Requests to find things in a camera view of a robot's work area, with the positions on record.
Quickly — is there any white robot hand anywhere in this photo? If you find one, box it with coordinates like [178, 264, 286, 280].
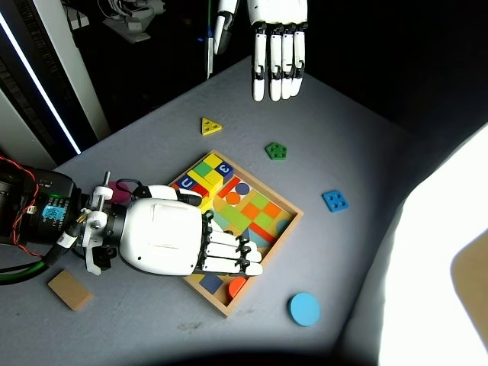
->
[118, 185, 265, 278]
[213, 0, 309, 102]

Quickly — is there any orange half-round block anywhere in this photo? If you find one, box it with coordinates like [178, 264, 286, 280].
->
[226, 277, 249, 302]

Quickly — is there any magenta round disc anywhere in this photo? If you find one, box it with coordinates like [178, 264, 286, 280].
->
[108, 181, 133, 205]

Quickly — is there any thin white pole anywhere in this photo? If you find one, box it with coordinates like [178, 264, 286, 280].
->
[205, 0, 216, 80]

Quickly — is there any grey table cloth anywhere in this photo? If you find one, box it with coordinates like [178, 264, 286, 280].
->
[0, 55, 422, 366]

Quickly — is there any yellow triangle three-hole piece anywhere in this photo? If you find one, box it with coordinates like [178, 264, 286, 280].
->
[201, 117, 224, 137]

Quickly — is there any green pentagon five-hole piece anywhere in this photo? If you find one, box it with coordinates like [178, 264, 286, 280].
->
[265, 141, 290, 162]

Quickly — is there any rectangular wooden board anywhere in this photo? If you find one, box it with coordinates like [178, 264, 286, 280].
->
[47, 268, 95, 313]

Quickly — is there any square wooden tray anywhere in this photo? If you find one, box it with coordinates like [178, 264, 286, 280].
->
[167, 149, 305, 318]

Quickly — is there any grey equipment pile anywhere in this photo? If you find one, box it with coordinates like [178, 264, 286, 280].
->
[99, 0, 168, 45]

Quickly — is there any blue round disc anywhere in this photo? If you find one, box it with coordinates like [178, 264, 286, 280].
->
[287, 291, 322, 328]

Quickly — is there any blue square four-hole piece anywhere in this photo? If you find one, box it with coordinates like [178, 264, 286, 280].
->
[321, 189, 349, 213]

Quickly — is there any white pillar with light strip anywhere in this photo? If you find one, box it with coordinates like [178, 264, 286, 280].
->
[0, 0, 112, 161]

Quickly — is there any white backdrop sheet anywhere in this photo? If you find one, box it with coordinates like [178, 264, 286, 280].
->
[337, 121, 488, 366]

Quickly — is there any beige panel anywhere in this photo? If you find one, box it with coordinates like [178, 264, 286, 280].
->
[451, 231, 488, 314]

